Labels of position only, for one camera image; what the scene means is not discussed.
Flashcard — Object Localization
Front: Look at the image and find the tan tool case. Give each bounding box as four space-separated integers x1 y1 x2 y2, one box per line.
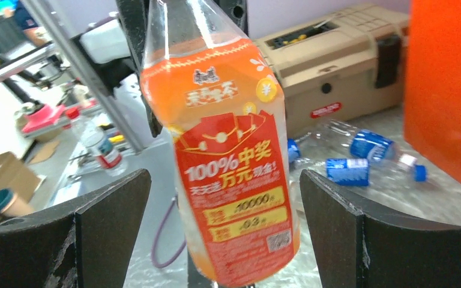
255 3 410 138

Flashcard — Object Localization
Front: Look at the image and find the blue label water bottle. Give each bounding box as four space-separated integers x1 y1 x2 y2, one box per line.
290 157 428 190
287 133 314 164

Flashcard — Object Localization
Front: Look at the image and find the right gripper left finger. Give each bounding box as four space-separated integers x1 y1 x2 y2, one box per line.
0 169 151 287

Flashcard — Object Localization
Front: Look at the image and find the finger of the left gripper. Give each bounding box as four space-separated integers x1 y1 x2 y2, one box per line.
214 0 249 34
116 0 163 138

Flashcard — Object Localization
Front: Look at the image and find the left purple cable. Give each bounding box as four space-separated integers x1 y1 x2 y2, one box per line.
151 196 187 269

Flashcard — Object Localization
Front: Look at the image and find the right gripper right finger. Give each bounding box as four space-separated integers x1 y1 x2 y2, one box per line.
300 170 461 287

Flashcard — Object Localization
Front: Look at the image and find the blue label water bottle middle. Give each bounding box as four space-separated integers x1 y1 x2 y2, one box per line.
290 157 428 190

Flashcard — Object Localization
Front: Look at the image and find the blue label bottle white cap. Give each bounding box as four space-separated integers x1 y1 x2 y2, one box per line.
310 119 418 170

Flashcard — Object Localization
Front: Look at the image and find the large orange juice bottle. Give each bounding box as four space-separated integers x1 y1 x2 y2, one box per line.
140 1 300 287

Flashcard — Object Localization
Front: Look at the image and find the blue label water bottle left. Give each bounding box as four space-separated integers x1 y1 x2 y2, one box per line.
287 133 314 164

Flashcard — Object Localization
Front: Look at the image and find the orange plastic bin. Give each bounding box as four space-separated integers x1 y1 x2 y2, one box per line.
404 0 461 183

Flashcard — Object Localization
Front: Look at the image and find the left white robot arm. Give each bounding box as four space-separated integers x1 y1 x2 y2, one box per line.
74 1 255 149

